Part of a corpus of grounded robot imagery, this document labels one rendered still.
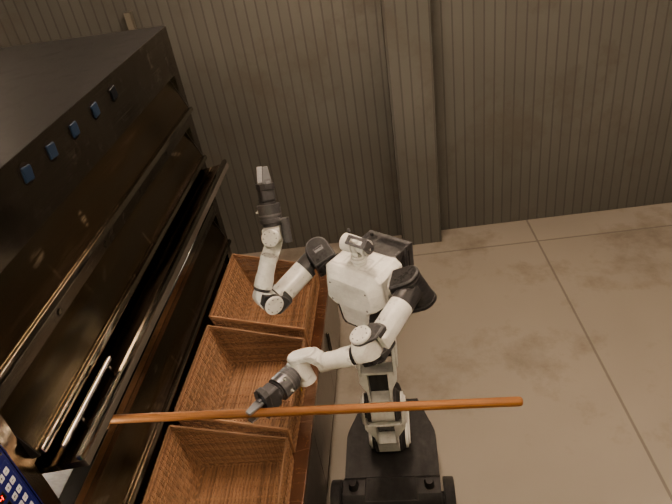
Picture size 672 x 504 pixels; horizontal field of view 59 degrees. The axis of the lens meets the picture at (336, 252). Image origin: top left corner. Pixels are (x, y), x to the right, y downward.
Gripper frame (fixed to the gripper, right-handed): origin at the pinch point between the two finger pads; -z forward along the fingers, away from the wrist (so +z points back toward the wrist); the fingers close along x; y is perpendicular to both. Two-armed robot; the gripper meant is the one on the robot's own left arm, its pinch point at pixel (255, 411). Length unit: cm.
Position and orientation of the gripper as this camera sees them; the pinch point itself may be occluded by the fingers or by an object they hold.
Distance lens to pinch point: 202.6
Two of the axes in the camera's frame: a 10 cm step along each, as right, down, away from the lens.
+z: 6.2, -5.1, 6.0
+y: -7.8, -2.7, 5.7
